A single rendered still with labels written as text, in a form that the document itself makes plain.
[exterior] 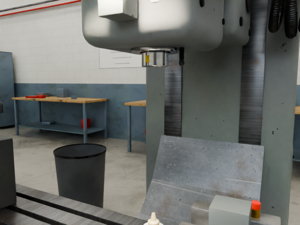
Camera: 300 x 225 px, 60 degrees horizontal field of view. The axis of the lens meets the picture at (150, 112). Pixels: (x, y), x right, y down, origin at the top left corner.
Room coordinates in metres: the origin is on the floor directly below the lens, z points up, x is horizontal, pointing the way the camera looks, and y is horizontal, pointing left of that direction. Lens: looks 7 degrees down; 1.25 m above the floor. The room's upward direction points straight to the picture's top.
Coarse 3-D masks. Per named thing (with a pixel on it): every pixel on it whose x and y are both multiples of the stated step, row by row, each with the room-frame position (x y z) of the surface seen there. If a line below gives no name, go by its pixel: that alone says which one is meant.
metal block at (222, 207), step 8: (216, 200) 0.41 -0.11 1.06; (224, 200) 0.41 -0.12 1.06; (232, 200) 0.41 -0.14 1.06; (240, 200) 0.41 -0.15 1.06; (216, 208) 0.39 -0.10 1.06; (224, 208) 0.38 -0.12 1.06; (232, 208) 0.38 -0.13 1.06; (240, 208) 0.38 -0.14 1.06; (248, 208) 0.38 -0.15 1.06; (208, 216) 0.39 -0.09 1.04; (216, 216) 0.38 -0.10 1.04; (224, 216) 0.38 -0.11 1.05; (232, 216) 0.37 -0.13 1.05; (240, 216) 0.37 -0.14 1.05; (248, 216) 0.36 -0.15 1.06; (208, 224) 0.39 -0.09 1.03; (216, 224) 0.38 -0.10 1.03; (224, 224) 0.38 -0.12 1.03; (232, 224) 0.37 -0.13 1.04; (240, 224) 0.37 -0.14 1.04; (248, 224) 0.36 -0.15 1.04
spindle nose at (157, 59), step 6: (144, 54) 0.45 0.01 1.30; (150, 54) 0.44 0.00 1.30; (156, 54) 0.44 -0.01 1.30; (162, 54) 0.44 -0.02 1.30; (168, 54) 0.46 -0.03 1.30; (144, 60) 0.45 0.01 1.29; (150, 60) 0.44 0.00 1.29; (156, 60) 0.44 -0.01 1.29; (162, 60) 0.44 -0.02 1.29; (168, 60) 0.46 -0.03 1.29; (144, 66) 0.45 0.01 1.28; (150, 66) 0.48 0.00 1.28; (156, 66) 0.48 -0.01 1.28; (162, 66) 0.45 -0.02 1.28
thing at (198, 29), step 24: (96, 0) 0.41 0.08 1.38; (144, 0) 0.37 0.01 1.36; (168, 0) 0.36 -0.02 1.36; (192, 0) 0.35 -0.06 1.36; (216, 0) 0.44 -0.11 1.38; (96, 24) 0.41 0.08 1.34; (120, 24) 0.39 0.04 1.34; (144, 24) 0.37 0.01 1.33; (168, 24) 0.36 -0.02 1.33; (192, 24) 0.35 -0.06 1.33; (216, 24) 0.44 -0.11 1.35; (120, 48) 0.45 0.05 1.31; (192, 48) 0.45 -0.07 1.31
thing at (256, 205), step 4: (252, 200) 0.43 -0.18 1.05; (256, 200) 0.43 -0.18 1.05; (252, 204) 0.42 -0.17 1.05; (256, 204) 0.42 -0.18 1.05; (260, 204) 0.42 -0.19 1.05; (252, 208) 0.42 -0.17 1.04; (256, 208) 0.42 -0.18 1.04; (252, 212) 0.42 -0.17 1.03; (256, 212) 0.42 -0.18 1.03; (252, 216) 0.42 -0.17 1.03; (256, 216) 0.42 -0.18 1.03
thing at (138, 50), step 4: (132, 48) 0.45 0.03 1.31; (136, 48) 0.44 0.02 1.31; (140, 48) 0.43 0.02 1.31; (144, 48) 0.43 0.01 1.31; (148, 48) 0.42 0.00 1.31; (152, 48) 0.42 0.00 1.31; (156, 48) 0.42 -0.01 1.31; (160, 48) 0.42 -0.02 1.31; (164, 48) 0.42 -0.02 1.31; (168, 48) 0.43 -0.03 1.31; (172, 48) 0.43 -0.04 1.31; (176, 48) 0.44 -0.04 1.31; (132, 52) 0.46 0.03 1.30; (136, 52) 0.46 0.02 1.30; (140, 52) 0.47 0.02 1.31; (172, 52) 0.46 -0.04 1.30; (176, 52) 0.46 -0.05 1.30
